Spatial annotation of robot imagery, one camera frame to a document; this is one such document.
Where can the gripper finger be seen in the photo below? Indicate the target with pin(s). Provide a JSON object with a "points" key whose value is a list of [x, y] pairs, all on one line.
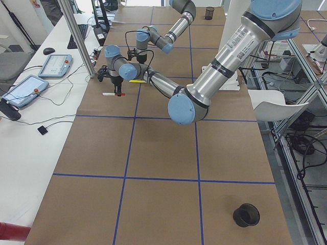
{"points": [[118, 90]]}

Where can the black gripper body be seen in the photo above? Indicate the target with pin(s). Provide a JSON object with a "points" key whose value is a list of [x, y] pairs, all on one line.
{"points": [[117, 80], [140, 57]]}

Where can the red marker pen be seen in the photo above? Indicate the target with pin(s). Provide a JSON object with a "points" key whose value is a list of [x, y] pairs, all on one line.
{"points": [[113, 94]]}

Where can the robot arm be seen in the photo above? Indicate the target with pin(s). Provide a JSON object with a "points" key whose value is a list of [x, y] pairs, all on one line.
{"points": [[262, 21], [165, 42]]}

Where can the yellow highlighter pen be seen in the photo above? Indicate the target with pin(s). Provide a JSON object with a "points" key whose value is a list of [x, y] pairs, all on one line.
{"points": [[137, 81]]}

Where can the teach pendant far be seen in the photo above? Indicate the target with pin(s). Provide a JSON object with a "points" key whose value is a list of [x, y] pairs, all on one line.
{"points": [[56, 66]]}

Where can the teach pendant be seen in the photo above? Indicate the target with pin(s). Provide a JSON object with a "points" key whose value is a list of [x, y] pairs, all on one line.
{"points": [[56, 66], [27, 90]]}

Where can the black computer mouse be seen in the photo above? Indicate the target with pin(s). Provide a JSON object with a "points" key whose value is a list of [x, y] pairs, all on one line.
{"points": [[48, 50]]}

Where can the black mesh pen cup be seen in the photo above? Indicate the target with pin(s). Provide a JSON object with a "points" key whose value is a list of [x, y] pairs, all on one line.
{"points": [[209, 11]]}

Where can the small black square device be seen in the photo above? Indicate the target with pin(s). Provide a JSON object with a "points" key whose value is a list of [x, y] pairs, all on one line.
{"points": [[42, 130]]}

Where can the teach pendant near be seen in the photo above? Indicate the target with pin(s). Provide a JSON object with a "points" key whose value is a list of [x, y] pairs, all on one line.
{"points": [[27, 90]]}

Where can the white plastic chair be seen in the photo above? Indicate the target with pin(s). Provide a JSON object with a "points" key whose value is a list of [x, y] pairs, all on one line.
{"points": [[270, 105]]}

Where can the red cylinder object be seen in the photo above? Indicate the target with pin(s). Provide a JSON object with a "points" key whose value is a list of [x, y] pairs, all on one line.
{"points": [[14, 232]]}

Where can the black round cup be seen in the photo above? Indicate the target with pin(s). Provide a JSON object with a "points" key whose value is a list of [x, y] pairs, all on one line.
{"points": [[246, 215]]}

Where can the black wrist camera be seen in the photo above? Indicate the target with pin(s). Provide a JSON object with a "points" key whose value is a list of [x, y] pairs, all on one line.
{"points": [[132, 54], [102, 73]]}

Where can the aluminium frame post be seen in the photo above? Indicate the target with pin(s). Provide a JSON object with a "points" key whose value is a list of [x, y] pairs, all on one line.
{"points": [[73, 27]]}

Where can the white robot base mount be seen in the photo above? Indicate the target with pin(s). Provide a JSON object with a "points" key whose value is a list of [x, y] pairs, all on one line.
{"points": [[221, 73]]}

